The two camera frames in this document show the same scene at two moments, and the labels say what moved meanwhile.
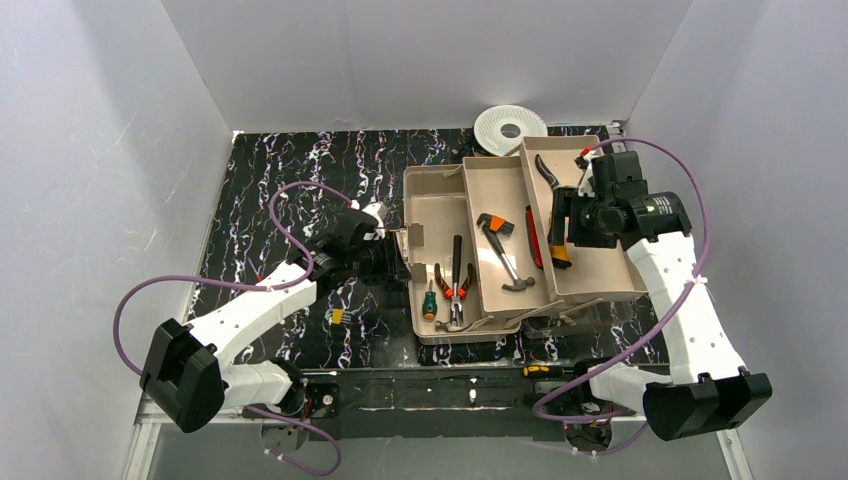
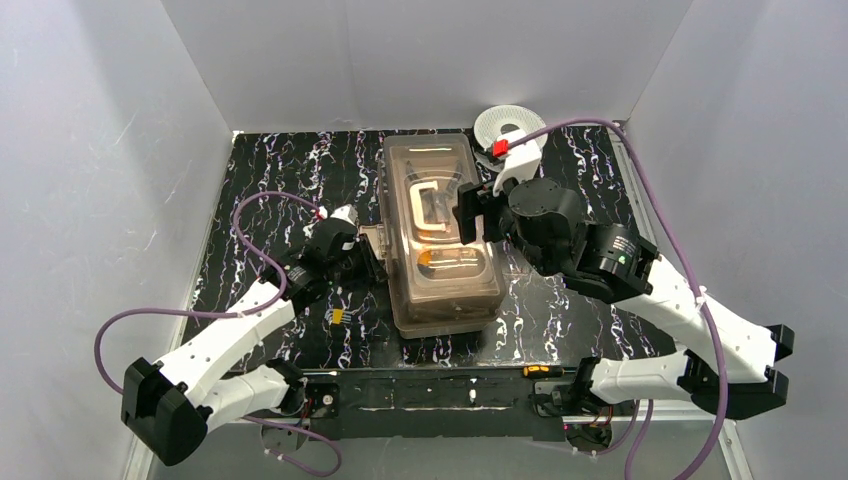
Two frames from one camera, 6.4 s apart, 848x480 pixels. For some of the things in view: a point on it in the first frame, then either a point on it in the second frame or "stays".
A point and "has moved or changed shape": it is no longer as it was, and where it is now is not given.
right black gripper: x=563 y=216 to x=468 y=212
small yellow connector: x=338 y=316 stays
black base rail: x=484 y=404 stays
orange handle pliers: x=559 y=254 has moved or changed shape
